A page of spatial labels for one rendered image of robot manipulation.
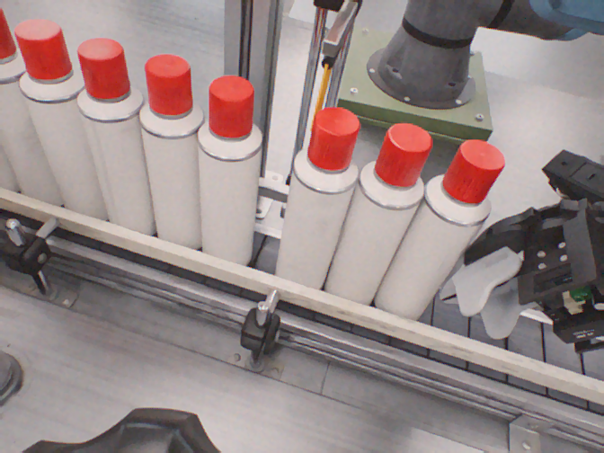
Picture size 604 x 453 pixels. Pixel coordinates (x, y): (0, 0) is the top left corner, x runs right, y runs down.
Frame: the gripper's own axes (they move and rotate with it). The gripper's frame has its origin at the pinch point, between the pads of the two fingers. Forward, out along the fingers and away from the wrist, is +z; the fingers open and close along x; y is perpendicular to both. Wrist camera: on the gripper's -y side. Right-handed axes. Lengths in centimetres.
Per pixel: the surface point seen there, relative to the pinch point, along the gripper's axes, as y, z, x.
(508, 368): 4.7, -0.7, 7.0
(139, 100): -0.1, 5.8, -31.7
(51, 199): 1.9, 23.6, -33.9
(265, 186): -2.7, 7.5, -18.5
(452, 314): -1.0, 3.8, 4.4
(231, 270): 4.5, 11.8, -16.6
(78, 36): -37, 42, -51
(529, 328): -2.2, -0.3, 11.5
